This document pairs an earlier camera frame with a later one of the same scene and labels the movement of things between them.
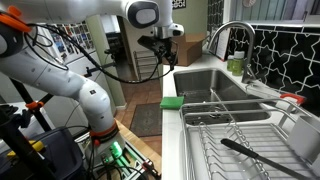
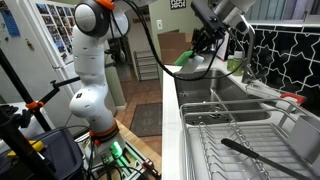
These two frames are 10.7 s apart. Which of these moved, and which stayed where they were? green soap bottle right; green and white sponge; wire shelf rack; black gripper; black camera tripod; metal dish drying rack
Moved: green and white sponge; black gripper
Stayed: black camera tripod; wire shelf rack; metal dish drying rack; green soap bottle right
